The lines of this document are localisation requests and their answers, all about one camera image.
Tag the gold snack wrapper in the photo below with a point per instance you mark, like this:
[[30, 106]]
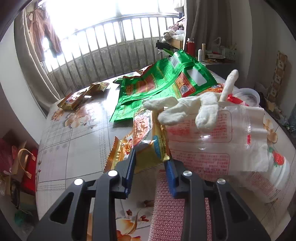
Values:
[[98, 87], [71, 100]]

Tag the white plastic bag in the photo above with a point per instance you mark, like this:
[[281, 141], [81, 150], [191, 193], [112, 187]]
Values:
[[217, 43]]

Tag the clear plastic cup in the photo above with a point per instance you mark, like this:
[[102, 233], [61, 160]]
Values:
[[248, 96]]

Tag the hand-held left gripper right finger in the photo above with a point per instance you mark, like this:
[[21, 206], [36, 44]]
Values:
[[170, 176]]

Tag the green crumpled bag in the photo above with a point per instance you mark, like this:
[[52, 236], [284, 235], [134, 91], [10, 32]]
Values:
[[22, 217]]

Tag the red gift bag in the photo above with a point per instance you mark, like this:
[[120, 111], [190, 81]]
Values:
[[30, 176]]

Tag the grey cabinet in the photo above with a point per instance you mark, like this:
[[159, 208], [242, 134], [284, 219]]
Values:
[[219, 67]]

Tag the beige tube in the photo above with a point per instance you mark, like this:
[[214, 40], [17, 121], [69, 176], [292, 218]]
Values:
[[203, 47]]

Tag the clear plastic bag red print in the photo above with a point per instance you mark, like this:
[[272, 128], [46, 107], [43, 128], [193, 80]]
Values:
[[208, 148]]

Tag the orange snack wrapper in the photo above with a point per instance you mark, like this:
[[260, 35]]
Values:
[[141, 125]]

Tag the small white bottle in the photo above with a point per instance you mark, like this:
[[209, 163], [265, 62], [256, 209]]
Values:
[[200, 55]]

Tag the white plastic milk bottle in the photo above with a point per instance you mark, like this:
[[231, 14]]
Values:
[[279, 171]]

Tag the plastic storage basket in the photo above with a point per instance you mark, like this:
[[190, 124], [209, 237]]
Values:
[[230, 54]]

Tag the large green snack bag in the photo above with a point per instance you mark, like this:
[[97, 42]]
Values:
[[138, 95], [185, 69]]

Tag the patterned wallpaper roll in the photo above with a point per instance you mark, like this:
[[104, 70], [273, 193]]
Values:
[[278, 76]]

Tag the white knit glove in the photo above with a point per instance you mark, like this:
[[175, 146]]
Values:
[[185, 107]]

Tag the red thermos bottle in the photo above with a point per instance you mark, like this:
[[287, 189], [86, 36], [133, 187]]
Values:
[[191, 47]]

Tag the pile of clothes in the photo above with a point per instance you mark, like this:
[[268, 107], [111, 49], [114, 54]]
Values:
[[173, 30]]

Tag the red white flat box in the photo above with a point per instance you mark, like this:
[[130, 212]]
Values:
[[214, 55]]

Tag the floral tablecloth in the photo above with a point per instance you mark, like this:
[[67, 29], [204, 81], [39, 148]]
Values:
[[76, 148]]

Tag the yellow snack wrapper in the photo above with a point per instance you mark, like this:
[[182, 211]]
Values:
[[153, 148]]

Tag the hanging pink clothes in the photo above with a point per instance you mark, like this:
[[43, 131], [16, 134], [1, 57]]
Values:
[[44, 32]]

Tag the black tool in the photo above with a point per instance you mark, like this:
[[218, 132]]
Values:
[[165, 45]]

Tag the grey curtain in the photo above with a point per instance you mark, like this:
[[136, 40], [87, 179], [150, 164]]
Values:
[[208, 20]]

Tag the beige curtain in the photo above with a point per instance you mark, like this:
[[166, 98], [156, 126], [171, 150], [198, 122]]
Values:
[[30, 76]]

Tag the pink bubble wrap sheet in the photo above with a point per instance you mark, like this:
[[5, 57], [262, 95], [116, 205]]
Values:
[[166, 215]]

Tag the metal window railing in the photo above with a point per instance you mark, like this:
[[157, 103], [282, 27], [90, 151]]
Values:
[[111, 48]]

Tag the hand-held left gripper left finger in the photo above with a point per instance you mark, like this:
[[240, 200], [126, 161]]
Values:
[[130, 172]]

